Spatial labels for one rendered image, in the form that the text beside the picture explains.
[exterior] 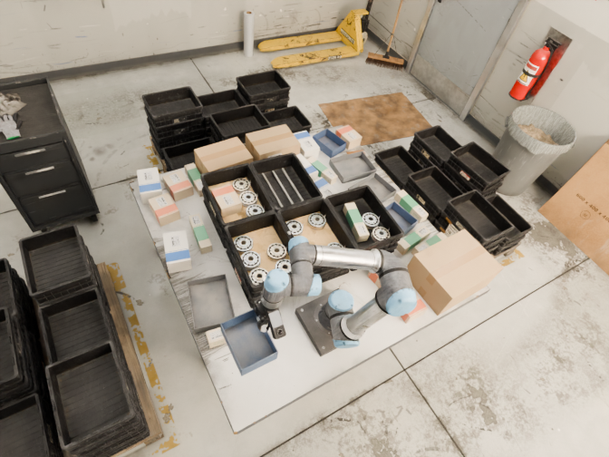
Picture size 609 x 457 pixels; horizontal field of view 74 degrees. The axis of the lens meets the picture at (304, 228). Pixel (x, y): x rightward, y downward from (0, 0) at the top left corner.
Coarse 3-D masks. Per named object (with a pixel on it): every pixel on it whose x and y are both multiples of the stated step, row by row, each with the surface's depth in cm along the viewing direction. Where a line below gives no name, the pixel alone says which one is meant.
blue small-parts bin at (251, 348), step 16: (240, 320) 161; (256, 320) 164; (224, 336) 156; (240, 336) 159; (256, 336) 160; (240, 352) 155; (256, 352) 156; (272, 352) 157; (240, 368) 145; (256, 368) 152
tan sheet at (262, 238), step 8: (256, 232) 221; (264, 232) 222; (272, 232) 223; (256, 240) 218; (264, 240) 219; (272, 240) 219; (280, 240) 220; (256, 248) 215; (264, 248) 215; (240, 256) 211; (264, 256) 212; (288, 256) 214; (264, 264) 209; (272, 264) 210; (248, 272) 205
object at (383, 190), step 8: (368, 176) 272; (376, 176) 276; (360, 184) 271; (368, 184) 274; (376, 184) 275; (384, 184) 274; (376, 192) 270; (384, 192) 271; (392, 192) 265; (384, 200) 265
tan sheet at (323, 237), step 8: (304, 216) 233; (304, 224) 229; (304, 232) 226; (312, 232) 226; (320, 232) 227; (328, 232) 228; (312, 240) 223; (320, 240) 223; (328, 240) 224; (336, 240) 225
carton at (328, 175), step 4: (312, 156) 276; (308, 160) 272; (312, 160) 273; (316, 160) 273; (312, 164) 271; (316, 164) 271; (320, 164) 272; (316, 168) 269; (320, 168) 269; (324, 168) 270; (320, 172) 269; (324, 172) 267; (328, 172) 268; (332, 172) 268; (320, 176) 271; (324, 176) 267; (328, 176) 266; (332, 176) 266; (336, 176) 267; (328, 180) 267; (332, 180) 266; (332, 184) 269
